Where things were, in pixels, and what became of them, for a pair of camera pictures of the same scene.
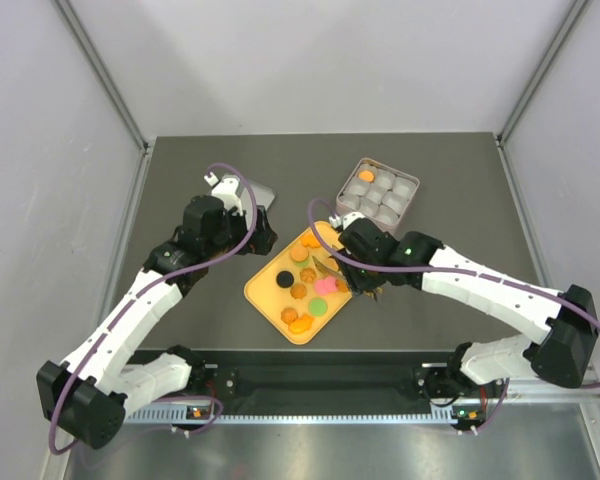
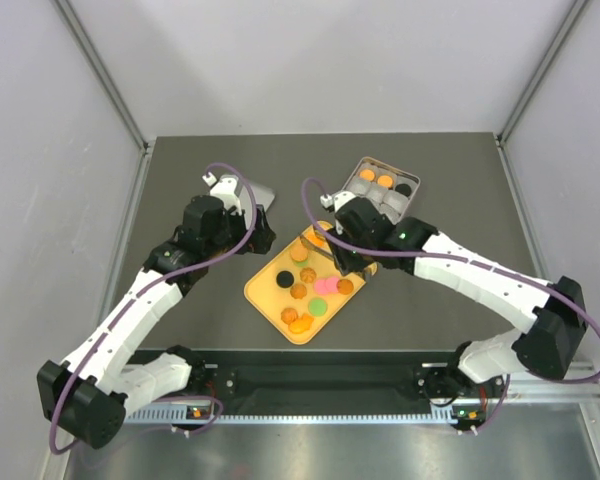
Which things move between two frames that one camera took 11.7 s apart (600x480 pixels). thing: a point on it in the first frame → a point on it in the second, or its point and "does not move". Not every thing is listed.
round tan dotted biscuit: x=366 y=175 does not move
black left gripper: x=261 y=238 does not move
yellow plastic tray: x=292 y=291 does not move
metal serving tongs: x=325 y=268 → x=370 y=267
